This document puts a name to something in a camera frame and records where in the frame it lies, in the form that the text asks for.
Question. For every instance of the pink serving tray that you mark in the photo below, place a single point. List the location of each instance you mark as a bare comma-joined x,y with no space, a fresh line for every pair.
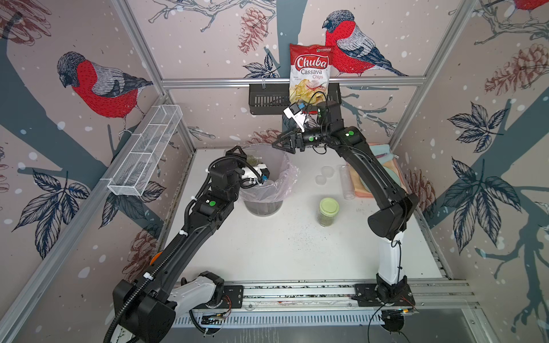
362,191

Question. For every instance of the teal folded cloth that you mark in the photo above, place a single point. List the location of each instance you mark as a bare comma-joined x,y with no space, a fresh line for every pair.
382,153

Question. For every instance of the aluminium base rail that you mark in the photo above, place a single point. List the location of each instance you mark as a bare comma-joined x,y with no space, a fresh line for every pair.
325,295

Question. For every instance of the orange round object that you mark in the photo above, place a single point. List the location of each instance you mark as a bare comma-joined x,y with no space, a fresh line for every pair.
154,259

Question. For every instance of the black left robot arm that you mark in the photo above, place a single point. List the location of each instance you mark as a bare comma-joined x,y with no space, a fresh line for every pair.
148,306

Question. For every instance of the dark grey wall shelf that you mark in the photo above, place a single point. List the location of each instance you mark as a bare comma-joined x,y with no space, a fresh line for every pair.
270,99

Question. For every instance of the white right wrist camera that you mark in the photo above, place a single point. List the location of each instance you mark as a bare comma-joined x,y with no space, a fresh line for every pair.
295,113

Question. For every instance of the short clear mung bean jar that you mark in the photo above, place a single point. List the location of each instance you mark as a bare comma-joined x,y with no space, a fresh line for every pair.
253,161

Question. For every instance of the white mesh trash bin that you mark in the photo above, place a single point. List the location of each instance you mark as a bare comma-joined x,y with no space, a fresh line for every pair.
270,193

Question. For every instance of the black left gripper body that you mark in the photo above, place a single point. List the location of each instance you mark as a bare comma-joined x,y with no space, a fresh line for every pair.
238,164

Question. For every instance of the Chuba cassava chips bag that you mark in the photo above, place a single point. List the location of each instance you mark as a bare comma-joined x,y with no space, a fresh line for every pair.
310,68

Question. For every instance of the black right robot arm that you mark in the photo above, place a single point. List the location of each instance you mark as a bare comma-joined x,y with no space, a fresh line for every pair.
396,206

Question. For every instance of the green lid mung bean jar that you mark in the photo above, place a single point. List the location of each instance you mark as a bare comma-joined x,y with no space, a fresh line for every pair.
327,211

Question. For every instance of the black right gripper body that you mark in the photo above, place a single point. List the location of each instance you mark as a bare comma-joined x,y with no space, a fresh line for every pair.
311,137

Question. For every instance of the white wire mesh shelf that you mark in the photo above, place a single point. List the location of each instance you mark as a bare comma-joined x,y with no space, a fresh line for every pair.
138,167

